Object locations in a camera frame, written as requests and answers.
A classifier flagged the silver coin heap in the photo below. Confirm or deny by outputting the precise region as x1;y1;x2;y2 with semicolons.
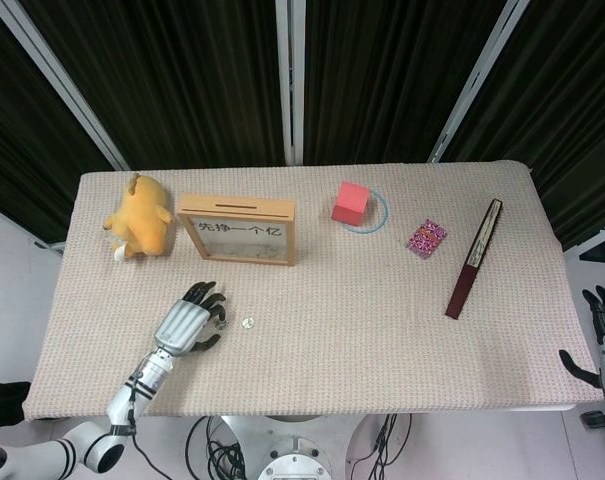
211;243;287;261

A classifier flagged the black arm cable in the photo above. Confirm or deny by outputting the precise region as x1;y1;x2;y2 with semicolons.
124;384;193;476

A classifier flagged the black cable bundle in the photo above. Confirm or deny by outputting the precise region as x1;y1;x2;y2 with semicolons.
186;414;248;480
346;413;414;474

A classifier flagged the purple patterned card deck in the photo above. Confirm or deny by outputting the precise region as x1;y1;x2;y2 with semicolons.
405;218;448;260

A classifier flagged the wooden frame coin bank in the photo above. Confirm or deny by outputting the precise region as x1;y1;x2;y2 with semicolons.
176;193;299;267

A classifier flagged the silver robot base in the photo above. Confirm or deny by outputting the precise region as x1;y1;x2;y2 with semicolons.
220;413;368;480

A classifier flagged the blue ring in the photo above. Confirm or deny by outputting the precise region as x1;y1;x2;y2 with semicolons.
342;188;391;235

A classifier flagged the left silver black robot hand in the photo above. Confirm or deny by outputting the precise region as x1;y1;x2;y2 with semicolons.
154;280;229;357

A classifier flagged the yellow plush toy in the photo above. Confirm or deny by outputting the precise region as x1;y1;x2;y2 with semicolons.
103;173;176;261

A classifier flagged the beige woven tablecloth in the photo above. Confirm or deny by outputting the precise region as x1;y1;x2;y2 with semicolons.
23;159;605;421

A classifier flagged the black pleated curtain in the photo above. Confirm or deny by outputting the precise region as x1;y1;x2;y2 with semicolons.
301;0;511;165
0;0;118;244
19;0;288;170
444;0;605;251

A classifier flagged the red cube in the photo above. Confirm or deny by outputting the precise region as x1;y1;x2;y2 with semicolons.
330;181;372;225

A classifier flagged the white metal frame post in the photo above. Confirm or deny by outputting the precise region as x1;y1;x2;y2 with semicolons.
0;0;131;171
275;0;307;166
428;0;531;164

